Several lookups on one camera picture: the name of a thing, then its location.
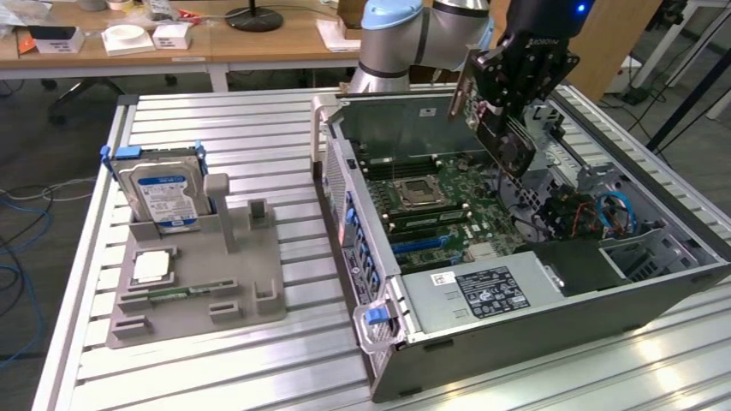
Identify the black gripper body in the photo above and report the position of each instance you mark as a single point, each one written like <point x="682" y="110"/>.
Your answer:
<point x="548" y="25"/>

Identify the green graphics card black fan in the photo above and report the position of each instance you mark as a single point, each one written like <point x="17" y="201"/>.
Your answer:
<point x="516" y="150"/>

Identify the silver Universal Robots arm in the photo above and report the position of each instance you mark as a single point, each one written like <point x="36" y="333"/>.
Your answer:
<point x="388" y="43"/>

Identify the wooden cabinet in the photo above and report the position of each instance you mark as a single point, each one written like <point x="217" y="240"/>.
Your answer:
<point x="622" y="64"/>

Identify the black stand pole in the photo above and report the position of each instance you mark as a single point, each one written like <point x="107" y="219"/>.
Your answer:
<point x="682" y="98"/>

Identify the perforated metal disk bay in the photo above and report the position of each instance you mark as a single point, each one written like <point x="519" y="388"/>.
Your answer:
<point x="545" y="192"/>

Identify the white paper booklet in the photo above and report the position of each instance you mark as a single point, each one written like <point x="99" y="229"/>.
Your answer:
<point x="336" y="38"/>

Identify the brown cardboard box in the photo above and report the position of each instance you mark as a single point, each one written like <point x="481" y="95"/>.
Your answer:
<point x="349" y="15"/>

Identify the green motherboard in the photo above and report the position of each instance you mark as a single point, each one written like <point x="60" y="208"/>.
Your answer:
<point x="485" y="201"/>

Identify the metal CPU socket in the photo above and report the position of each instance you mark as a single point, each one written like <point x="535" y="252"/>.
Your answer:
<point x="425" y="192"/>

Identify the green RAM stick black chips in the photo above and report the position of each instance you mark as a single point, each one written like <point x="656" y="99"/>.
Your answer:
<point x="433" y="217"/>

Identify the silver chipset heatsink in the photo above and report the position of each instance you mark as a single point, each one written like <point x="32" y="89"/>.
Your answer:
<point x="487" y="251"/>

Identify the blue expansion slot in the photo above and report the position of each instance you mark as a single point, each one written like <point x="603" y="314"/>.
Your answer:
<point x="416" y="245"/>

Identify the black round lamp base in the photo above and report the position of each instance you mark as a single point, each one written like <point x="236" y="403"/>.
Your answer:
<point x="253" y="21"/>

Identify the grey power supply unit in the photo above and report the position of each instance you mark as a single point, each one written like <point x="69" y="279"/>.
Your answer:
<point x="428" y="308"/>

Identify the small white box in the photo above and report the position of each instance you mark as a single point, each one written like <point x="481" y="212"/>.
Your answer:
<point x="171" y="38"/>

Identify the blue case latch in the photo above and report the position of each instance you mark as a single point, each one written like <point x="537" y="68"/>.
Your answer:
<point x="375" y="317"/>

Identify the open dark PC case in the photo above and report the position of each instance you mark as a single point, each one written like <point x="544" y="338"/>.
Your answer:
<point x="513" y="351"/>

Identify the hard disk blue caddy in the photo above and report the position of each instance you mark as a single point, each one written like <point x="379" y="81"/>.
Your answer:
<point x="163" y="192"/>

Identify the white box with tape roll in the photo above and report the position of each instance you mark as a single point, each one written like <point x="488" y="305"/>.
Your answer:
<point x="128" y="43"/>

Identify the grey parts rack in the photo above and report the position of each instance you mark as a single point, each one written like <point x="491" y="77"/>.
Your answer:
<point x="193" y="265"/>

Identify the black office chair base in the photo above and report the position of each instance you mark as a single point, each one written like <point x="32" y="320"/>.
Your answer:
<point x="73" y="94"/>

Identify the silver CPU chip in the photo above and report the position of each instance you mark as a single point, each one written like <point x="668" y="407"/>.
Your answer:
<point x="151" y="265"/>

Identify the green loose RAM stick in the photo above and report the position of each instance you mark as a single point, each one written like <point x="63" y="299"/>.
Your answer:
<point x="176" y="293"/>

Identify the white box black lid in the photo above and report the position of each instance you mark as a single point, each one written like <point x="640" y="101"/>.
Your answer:
<point x="57" y="45"/>

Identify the white pedestal unit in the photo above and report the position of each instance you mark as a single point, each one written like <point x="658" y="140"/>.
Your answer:
<point x="619" y="77"/>

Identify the grey metal disk bay bracket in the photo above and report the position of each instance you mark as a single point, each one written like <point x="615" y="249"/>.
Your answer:
<point x="639" y="261"/>

